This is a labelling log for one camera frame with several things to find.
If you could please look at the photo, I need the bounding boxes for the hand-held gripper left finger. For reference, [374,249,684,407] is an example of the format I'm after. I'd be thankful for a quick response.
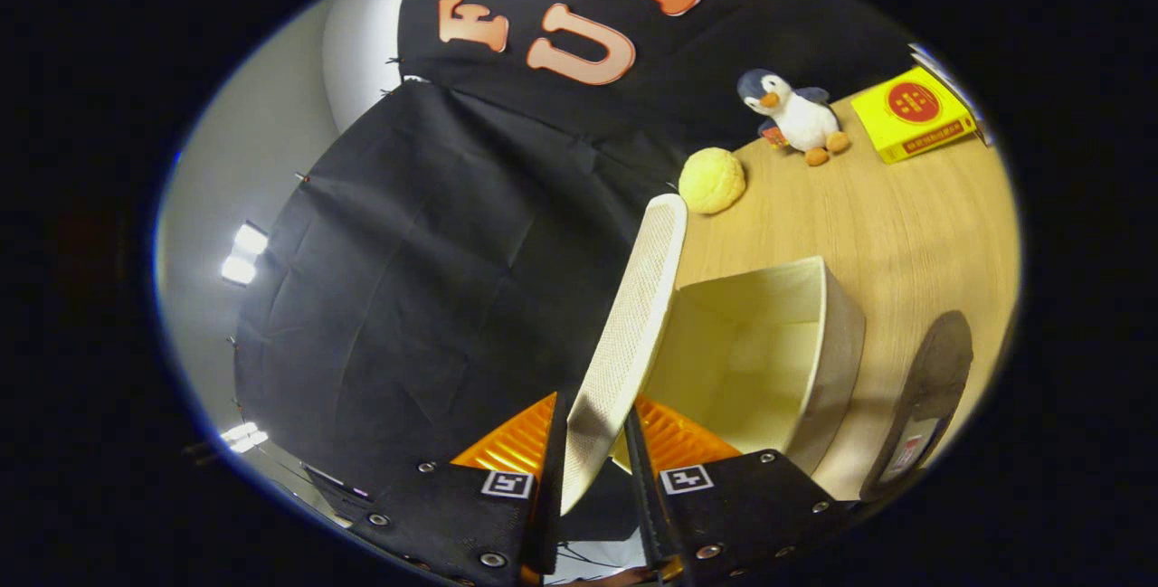
[349,391,571,587]

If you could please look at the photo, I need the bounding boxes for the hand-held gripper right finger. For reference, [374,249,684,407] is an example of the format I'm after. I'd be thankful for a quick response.
[622,394,858,587]

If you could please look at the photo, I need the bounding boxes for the cream fabric storage box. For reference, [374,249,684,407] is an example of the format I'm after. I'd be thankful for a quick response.
[615,255,867,479]

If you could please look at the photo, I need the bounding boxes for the brown fuzzy shoe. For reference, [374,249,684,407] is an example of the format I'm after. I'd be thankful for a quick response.
[858,309,975,504]

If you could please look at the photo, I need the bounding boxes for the black backdrop cloth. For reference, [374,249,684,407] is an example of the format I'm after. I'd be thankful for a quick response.
[233,0,915,543]

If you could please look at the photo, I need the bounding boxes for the yellow bun toy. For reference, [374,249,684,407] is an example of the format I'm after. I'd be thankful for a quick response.
[679,147,747,215]

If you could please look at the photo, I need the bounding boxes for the ceiling light panel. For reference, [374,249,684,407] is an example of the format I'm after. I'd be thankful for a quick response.
[220,421,270,454]
[220,220,271,287]

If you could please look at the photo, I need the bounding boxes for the penguin plush toy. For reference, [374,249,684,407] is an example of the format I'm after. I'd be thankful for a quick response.
[736,69,851,167]

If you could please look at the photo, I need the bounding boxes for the yellow book red circle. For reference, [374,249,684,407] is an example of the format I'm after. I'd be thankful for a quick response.
[850,65,980,165]

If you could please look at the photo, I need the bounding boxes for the white book colourful cover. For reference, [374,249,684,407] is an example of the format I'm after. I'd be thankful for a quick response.
[907,43,994,147]

